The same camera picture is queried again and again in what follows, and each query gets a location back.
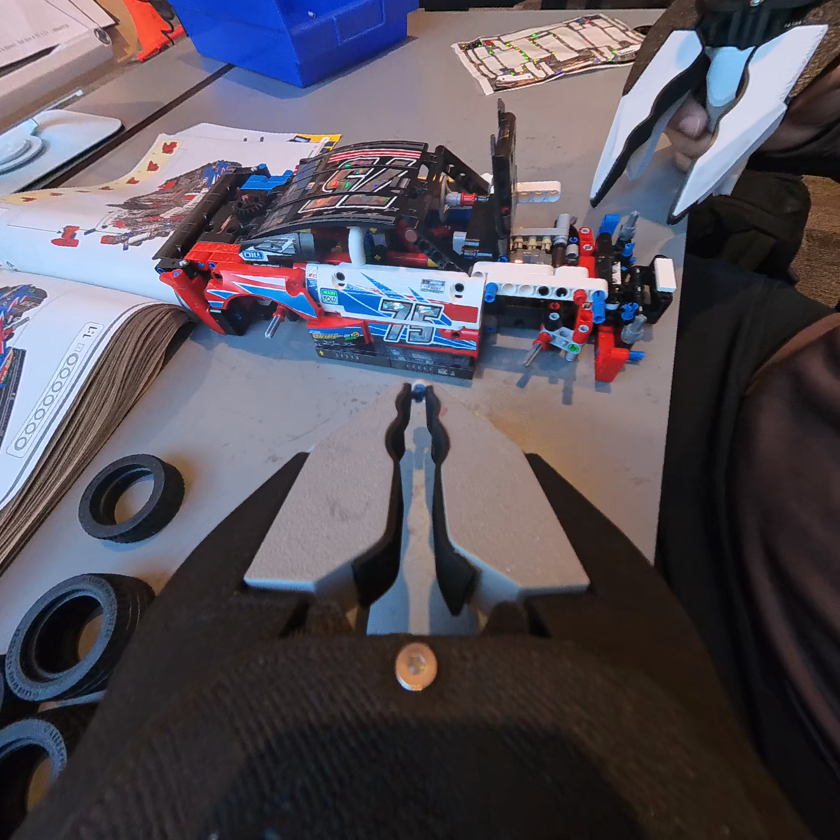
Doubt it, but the grey desk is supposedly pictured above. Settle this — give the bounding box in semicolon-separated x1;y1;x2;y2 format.
0;7;690;664

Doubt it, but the holographic sticker sheet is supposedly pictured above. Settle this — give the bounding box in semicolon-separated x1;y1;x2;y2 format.
451;13;647;96

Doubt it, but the person's right hand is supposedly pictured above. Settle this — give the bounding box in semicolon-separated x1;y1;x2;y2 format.
669;92;713;173

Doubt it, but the black ring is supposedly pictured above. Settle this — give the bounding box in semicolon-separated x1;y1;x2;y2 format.
79;453;186;544

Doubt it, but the black rubber tire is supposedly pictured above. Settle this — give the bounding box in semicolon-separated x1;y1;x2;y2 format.
0;717;68;834
5;573;157;706

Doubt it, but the wooden board with paper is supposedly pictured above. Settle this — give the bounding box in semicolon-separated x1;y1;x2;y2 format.
0;0;122;86

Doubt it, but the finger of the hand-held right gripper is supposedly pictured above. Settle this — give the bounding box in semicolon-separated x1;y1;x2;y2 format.
668;25;829;225
589;29;710;207

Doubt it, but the toy brick race car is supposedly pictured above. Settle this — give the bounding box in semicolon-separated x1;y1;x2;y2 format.
154;98;678;385

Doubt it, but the blue plastic bin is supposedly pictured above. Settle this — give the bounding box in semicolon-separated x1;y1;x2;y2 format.
167;0;421;89

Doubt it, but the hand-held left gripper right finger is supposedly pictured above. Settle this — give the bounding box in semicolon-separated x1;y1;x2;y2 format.
427;386;589;614

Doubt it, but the instruction booklet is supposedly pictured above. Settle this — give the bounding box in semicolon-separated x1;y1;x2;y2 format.
0;121;342;572

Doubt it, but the white stand base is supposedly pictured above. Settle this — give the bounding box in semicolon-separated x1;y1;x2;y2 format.
0;108;124;194

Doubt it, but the person's right forearm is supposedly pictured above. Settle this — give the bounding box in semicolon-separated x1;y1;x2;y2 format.
755;66;840;178

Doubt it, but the orange plastic object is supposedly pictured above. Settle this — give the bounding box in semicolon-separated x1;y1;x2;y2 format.
121;0;186;63

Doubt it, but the brown sweater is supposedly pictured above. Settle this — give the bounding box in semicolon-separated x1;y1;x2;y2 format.
722;315;840;808

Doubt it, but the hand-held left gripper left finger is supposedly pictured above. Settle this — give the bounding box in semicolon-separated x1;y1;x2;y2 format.
244;384;403;608

